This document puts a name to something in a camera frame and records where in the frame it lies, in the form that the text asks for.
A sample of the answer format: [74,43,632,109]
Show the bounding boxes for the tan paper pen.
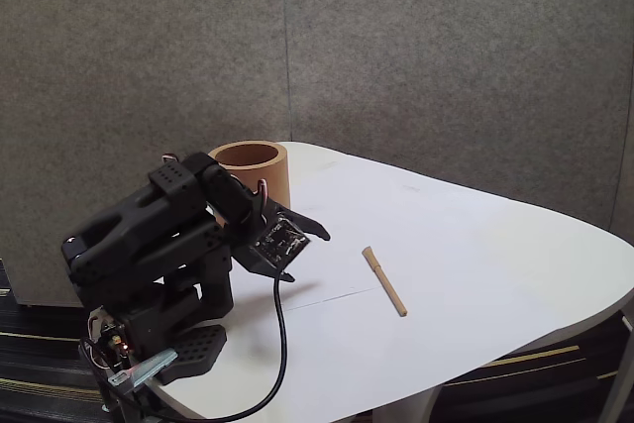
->
[362,246,409,318]

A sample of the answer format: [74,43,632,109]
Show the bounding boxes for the brown cork pen holder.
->
[207,141,291,216]

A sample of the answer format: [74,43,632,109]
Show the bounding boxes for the grey metal table clamp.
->
[107,348,179,412]

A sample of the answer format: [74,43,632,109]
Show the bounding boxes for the grey felt partition panel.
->
[282,0,634,241]
[0,0,292,308]

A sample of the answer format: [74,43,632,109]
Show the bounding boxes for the white table leg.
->
[599,311,634,423]
[416,384,443,423]

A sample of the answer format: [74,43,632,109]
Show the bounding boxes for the bare camera circuit board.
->
[249,214,312,266]

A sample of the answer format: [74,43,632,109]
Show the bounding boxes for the black camera cable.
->
[106,269,289,422]

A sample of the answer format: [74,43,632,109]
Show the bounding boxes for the arm controller board with wires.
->
[81,307,136,372]

